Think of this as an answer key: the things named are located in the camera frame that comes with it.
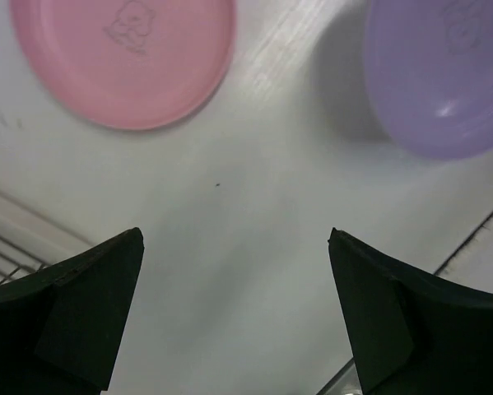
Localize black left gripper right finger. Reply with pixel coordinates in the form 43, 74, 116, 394
328, 229, 493, 394

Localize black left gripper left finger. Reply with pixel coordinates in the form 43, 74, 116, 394
0, 228, 144, 394

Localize purple plastic plate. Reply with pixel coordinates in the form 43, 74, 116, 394
363, 1, 493, 160

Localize pink plastic plate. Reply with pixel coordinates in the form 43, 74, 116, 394
9, 1, 237, 130

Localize wire dish rack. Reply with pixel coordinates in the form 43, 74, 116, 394
0, 191, 94, 285

